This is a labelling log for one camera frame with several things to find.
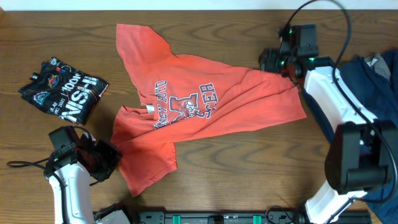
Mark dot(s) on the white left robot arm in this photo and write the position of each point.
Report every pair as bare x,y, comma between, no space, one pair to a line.
78,165

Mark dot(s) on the orange printed t-shirt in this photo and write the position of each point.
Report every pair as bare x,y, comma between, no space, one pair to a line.
186,97

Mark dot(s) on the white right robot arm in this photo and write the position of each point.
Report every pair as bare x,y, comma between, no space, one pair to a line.
356,108

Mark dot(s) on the navy blue garment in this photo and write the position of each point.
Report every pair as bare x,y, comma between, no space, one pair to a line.
373,81

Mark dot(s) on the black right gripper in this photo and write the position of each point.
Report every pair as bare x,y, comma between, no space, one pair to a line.
270,57

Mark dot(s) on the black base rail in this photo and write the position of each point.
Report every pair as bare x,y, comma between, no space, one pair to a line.
270,216

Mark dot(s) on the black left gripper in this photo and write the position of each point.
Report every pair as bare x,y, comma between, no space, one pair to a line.
113,154

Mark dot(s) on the folded black printed t-shirt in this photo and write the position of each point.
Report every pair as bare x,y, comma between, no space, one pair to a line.
64,91

